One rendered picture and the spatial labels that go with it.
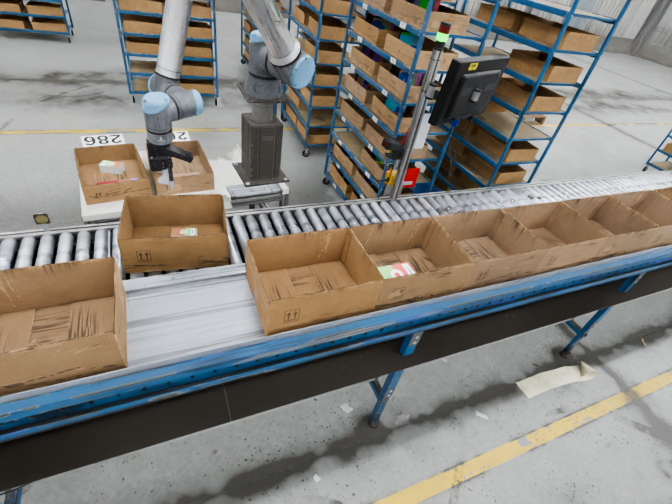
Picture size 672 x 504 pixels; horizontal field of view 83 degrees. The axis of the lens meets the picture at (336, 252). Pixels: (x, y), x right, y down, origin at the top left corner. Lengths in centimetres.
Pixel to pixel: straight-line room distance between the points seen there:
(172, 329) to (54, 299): 36
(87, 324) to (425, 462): 161
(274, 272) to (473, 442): 142
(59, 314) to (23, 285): 13
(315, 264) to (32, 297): 90
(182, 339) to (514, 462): 177
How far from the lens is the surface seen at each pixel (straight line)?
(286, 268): 147
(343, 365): 155
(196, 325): 131
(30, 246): 196
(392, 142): 213
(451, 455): 224
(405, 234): 163
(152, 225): 190
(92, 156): 242
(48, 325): 142
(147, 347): 128
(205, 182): 211
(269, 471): 201
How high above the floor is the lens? 190
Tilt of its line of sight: 40 degrees down
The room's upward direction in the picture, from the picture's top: 12 degrees clockwise
